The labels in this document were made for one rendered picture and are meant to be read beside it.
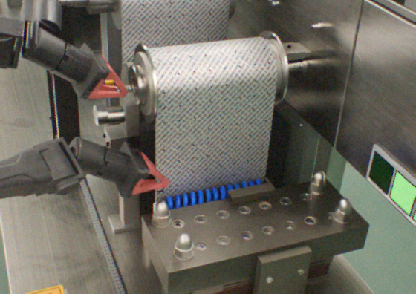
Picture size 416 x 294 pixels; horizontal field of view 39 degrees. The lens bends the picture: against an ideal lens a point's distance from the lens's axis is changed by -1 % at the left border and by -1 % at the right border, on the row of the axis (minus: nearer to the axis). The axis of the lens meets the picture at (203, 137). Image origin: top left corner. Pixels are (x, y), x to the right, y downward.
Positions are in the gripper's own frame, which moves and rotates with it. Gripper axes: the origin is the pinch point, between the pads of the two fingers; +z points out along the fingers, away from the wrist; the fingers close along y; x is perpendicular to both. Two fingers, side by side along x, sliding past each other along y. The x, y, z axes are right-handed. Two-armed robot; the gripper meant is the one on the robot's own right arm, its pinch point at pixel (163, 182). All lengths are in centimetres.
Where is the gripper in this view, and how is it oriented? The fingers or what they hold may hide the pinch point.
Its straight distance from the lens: 113.3
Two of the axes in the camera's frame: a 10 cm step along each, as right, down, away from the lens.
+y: 3.6, 5.0, -7.9
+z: 7.8, 3.1, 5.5
